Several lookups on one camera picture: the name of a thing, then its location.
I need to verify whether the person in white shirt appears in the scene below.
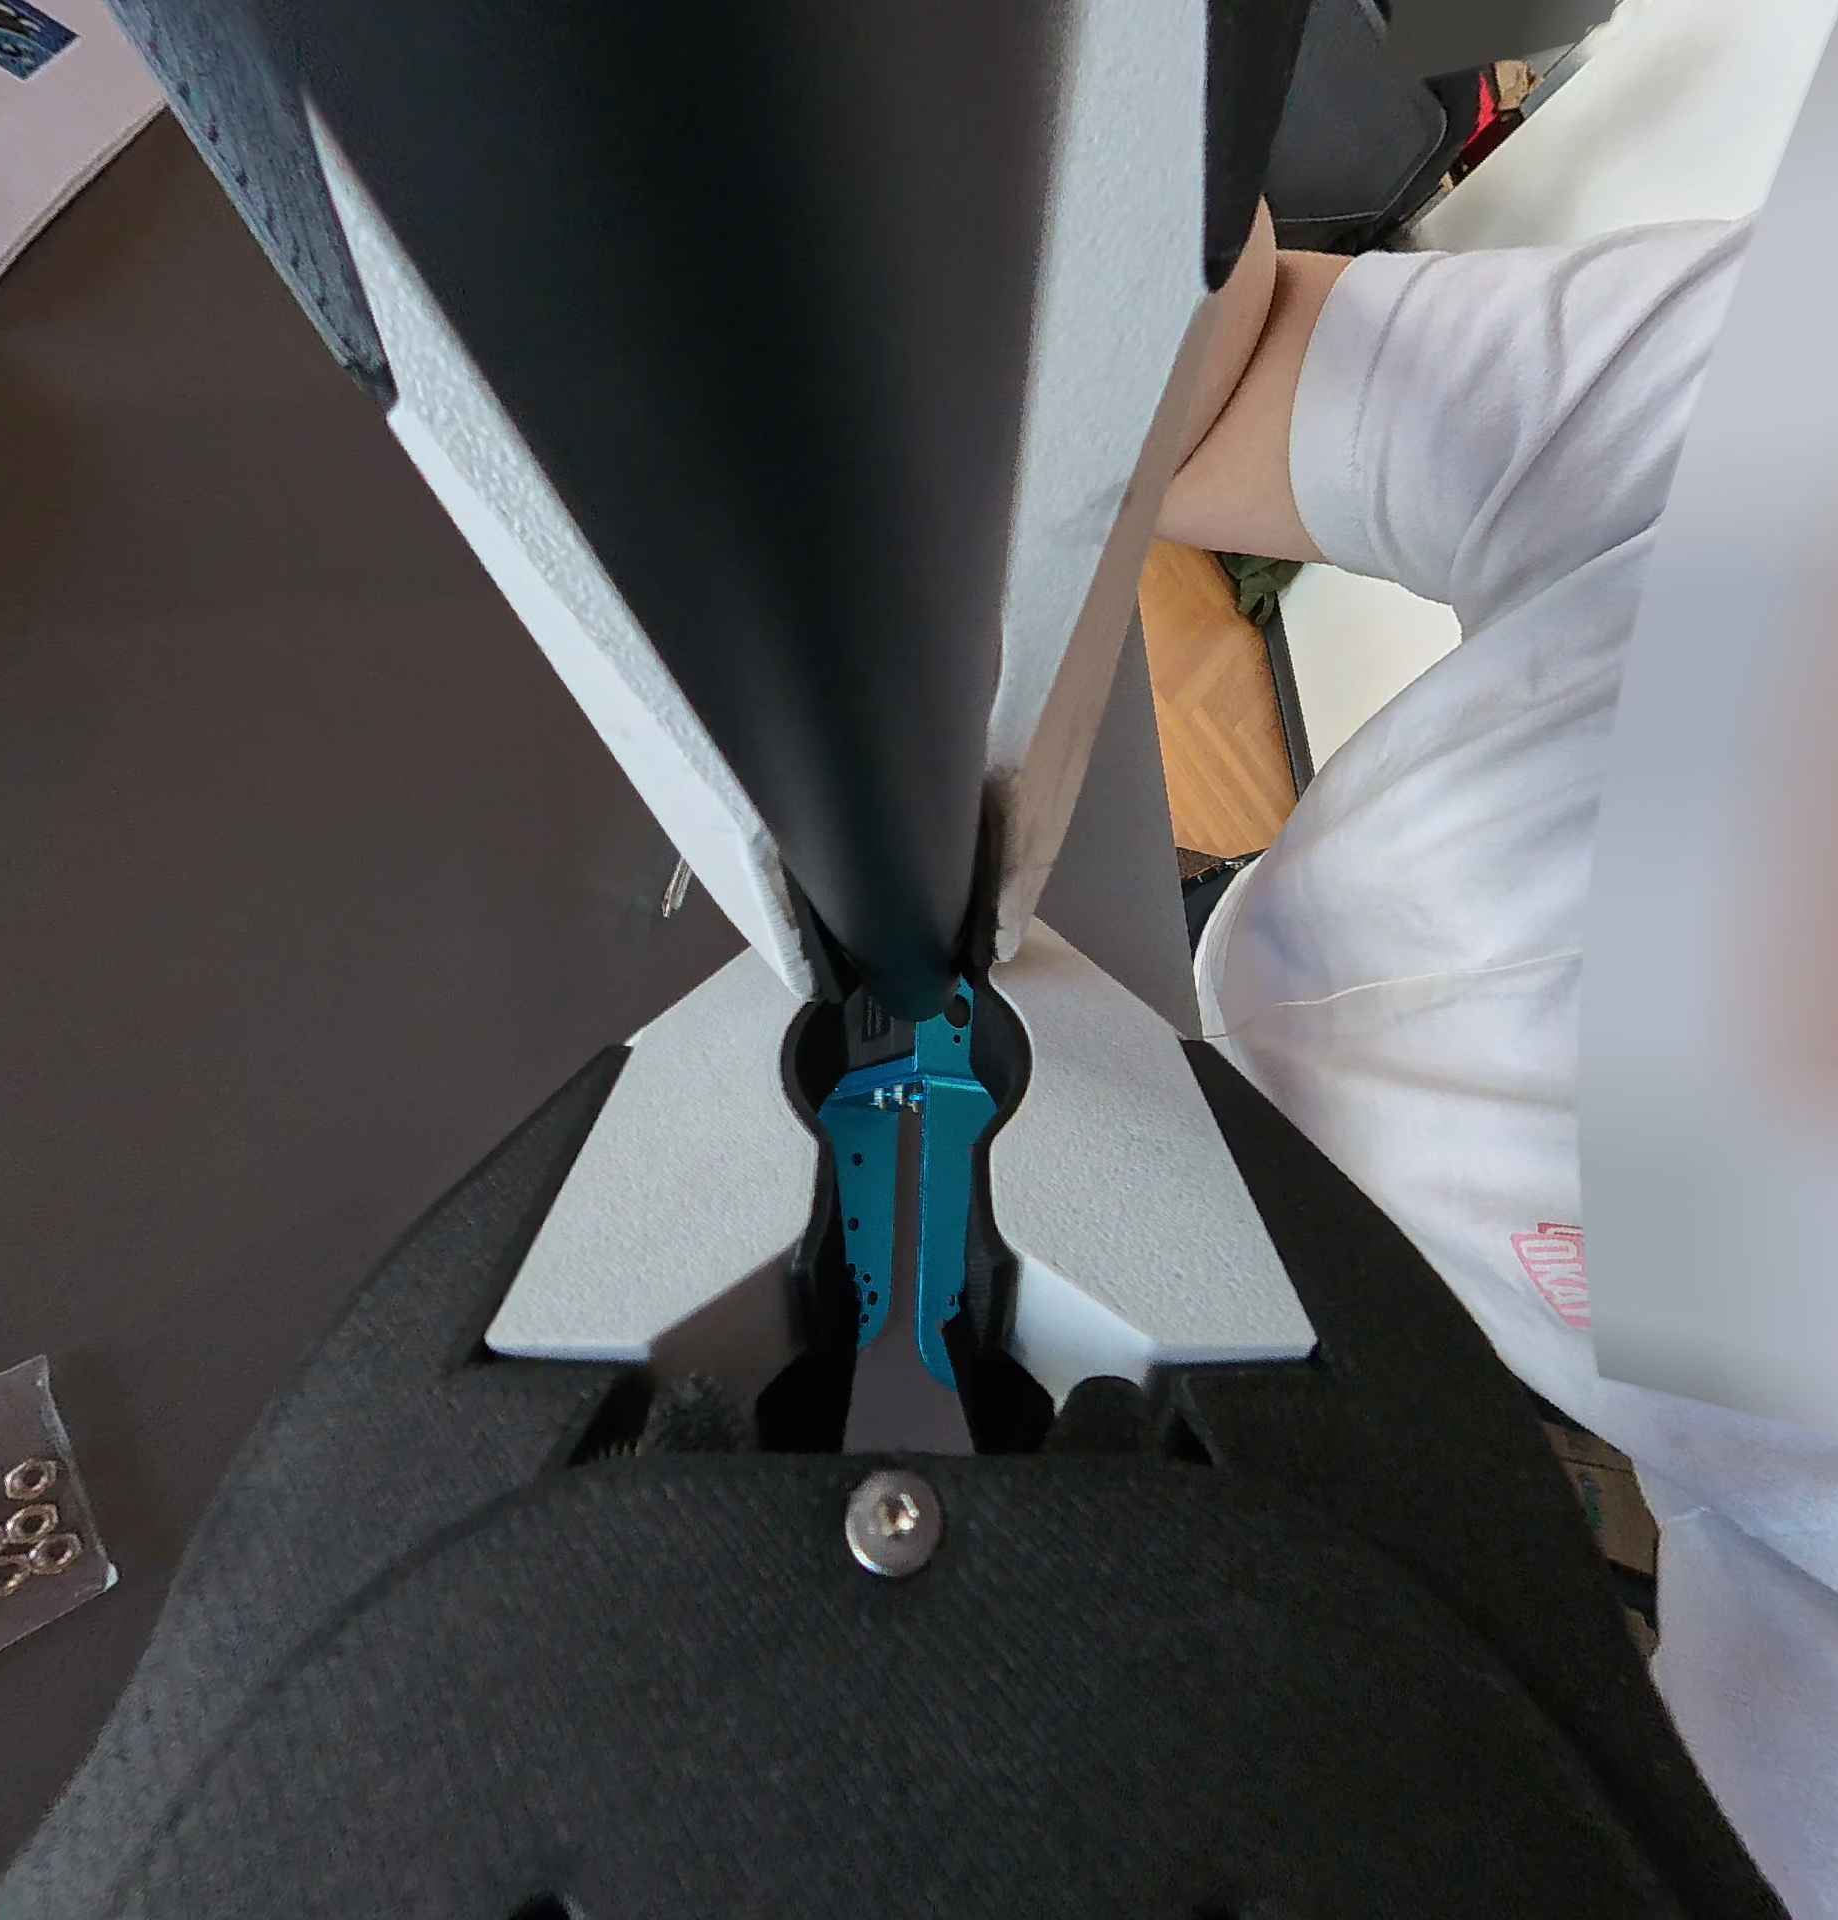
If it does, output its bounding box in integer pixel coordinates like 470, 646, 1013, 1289
1191, 217, 1838, 1920

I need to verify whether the black chair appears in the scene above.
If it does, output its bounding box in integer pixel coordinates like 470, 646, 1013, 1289
1264, 0, 1460, 249

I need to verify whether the blue metal bracket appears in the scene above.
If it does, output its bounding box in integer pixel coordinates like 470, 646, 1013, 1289
818, 975, 982, 1385

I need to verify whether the person's right forearm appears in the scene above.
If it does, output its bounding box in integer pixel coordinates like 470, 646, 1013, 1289
1156, 196, 1348, 571

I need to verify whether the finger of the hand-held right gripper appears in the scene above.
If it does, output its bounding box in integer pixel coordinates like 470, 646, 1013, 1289
679, 0, 1216, 1007
257, 0, 908, 1007

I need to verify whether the green cloth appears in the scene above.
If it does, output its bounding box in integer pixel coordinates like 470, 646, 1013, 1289
1216, 547, 1316, 623

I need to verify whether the dark desk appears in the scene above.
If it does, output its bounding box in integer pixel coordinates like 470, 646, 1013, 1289
0, 106, 1205, 1854

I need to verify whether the clear bag of nuts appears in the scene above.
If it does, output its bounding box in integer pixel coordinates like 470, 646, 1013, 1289
0, 1354, 118, 1674

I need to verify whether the assembly instruction booklet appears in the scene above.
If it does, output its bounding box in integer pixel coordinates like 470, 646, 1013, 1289
0, 0, 171, 323

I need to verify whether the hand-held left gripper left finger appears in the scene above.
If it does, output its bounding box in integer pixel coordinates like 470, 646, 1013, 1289
484, 942, 860, 1443

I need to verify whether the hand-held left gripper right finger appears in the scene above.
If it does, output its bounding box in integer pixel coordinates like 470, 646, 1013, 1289
962, 916, 1310, 1443

